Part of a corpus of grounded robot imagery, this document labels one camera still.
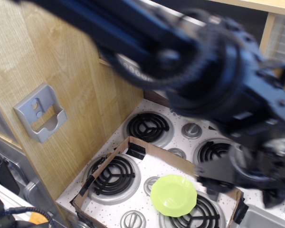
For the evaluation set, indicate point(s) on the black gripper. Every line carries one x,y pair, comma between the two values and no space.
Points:
262,169

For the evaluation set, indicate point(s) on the grey toy microwave door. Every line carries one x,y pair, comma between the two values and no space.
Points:
127,69

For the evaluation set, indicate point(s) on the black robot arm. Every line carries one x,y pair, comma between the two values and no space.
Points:
210,69

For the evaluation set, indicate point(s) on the grey sink basin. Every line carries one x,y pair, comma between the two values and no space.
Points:
258,218

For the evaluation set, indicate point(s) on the front right black burner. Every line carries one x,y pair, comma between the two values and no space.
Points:
203,215

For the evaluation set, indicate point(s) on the black burner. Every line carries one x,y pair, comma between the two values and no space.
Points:
148,127
203,215
117,177
212,150

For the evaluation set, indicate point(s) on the back right black burner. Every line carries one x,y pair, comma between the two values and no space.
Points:
212,150

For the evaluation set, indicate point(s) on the green plastic plate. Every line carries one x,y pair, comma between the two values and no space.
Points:
173,195

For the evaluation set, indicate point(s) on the grey middle stove knob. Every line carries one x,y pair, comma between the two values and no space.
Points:
178,152

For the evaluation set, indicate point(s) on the grey stove knob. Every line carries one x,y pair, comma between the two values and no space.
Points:
133,219
191,131
148,185
178,152

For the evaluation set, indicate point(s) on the grey back stove knob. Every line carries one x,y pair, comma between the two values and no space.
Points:
191,131

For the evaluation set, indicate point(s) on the grey centre stove knob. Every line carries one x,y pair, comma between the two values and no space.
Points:
148,185

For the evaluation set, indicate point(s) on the grey front stove knob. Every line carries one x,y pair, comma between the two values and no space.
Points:
133,219

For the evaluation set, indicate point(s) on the back left black burner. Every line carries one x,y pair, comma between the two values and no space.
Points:
148,127

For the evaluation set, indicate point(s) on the front left black burner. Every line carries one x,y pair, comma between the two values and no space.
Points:
117,177

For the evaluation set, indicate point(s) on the orange tape piece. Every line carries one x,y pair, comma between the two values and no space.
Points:
37,218

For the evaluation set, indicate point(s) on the cardboard tray wall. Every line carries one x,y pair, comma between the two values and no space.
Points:
140,185

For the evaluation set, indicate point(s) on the grey oven door handle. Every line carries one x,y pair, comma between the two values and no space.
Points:
31,194

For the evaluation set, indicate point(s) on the grey wall holder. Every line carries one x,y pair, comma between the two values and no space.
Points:
34,106

